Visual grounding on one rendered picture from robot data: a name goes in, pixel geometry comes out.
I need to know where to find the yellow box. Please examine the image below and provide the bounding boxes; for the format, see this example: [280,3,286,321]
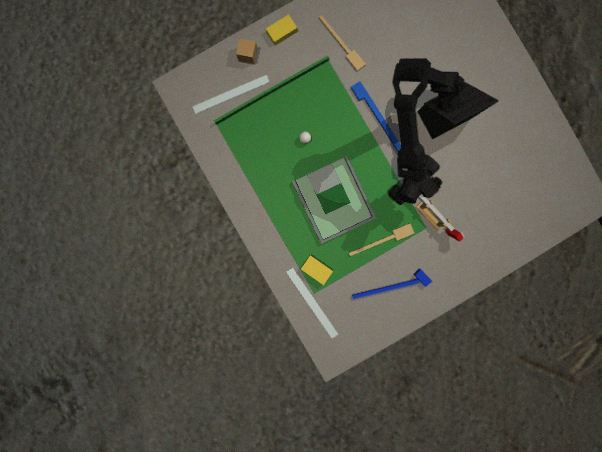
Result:
[301,255,333,285]
[266,15,297,45]

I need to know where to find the tan cube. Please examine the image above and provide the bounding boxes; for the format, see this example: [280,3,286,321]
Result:
[236,38,258,65]

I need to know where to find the green flat mat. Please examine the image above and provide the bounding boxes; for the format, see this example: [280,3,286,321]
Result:
[217,62,426,294]

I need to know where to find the red putter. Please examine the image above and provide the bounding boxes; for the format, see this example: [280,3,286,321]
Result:
[418,192,465,242]

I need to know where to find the white golf ball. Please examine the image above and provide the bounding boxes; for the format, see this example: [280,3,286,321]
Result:
[299,131,311,143]

